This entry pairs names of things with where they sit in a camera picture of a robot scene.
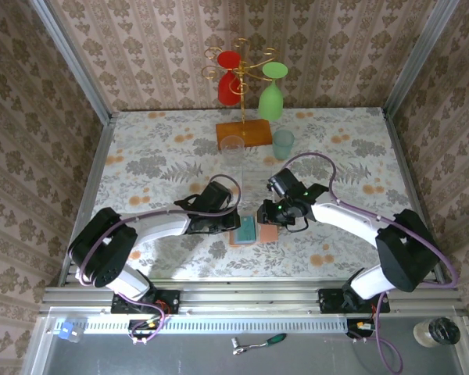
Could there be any teal VIP card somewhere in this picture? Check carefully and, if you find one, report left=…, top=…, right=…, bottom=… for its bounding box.
left=236, top=216, right=259, bottom=244

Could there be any clear acrylic box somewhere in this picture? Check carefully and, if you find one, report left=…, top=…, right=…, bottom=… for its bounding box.
left=240, top=166, right=277, bottom=204

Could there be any teal textured plastic cup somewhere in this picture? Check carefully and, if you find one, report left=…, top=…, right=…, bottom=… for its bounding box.
left=272, top=130, right=295, bottom=161

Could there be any clear plastic cup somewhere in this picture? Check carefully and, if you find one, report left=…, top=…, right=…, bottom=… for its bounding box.
left=220, top=134, right=246, bottom=169

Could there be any floral fern print tablecloth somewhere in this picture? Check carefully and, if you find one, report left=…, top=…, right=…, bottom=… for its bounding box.
left=76, top=107, right=439, bottom=280

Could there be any green plastic wine glass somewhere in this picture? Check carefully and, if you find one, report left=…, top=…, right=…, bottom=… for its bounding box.
left=257, top=61, right=289, bottom=121

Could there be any black connector block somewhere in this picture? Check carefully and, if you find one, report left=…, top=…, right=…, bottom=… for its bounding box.
left=127, top=318, right=166, bottom=345
left=345, top=318, right=376, bottom=341

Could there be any red plastic wine glass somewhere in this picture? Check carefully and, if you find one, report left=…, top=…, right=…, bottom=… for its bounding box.
left=217, top=50, right=243, bottom=106

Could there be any grey metal tray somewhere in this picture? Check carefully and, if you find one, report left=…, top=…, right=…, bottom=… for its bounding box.
left=34, top=308, right=469, bottom=375

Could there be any blue plastic connector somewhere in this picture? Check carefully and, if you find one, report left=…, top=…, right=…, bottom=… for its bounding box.
left=58, top=320, right=83, bottom=343

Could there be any glass jar dark lid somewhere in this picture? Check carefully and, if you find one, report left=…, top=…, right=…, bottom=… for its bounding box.
left=413, top=316, right=461, bottom=348

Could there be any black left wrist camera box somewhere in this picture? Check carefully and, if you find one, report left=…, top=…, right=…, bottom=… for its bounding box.
left=197, top=181, right=234, bottom=214

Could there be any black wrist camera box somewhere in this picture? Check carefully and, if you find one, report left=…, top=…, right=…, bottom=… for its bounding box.
left=267, top=167, right=300, bottom=196
left=197, top=181, right=234, bottom=214

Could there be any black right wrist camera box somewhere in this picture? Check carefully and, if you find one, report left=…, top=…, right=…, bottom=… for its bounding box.
left=267, top=167, right=300, bottom=196

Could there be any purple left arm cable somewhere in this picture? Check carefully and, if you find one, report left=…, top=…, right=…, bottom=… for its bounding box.
left=77, top=174, right=242, bottom=347

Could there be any aluminium frame profile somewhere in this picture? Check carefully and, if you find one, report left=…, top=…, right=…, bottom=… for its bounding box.
left=382, top=0, right=464, bottom=118
left=29, top=0, right=114, bottom=122
left=38, top=279, right=464, bottom=317
left=381, top=107, right=454, bottom=286
left=58, top=112, right=116, bottom=286

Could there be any gold wire rack wooden base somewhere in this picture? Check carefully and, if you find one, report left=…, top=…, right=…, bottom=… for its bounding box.
left=201, top=37, right=279, bottom=148

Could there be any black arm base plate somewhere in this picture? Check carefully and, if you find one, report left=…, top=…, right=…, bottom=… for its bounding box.
left=318, top=287, right=391, bottom=316
left=111, top=288, right=181, bottom=316

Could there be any white slotted cable duct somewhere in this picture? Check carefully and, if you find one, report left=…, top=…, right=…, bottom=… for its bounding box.
left=54, top=316, right=376, bottom=335

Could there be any green handled ratchet screwdriver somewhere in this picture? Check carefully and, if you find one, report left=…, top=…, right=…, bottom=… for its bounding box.
left=231, top=333, right=288, bottom=355

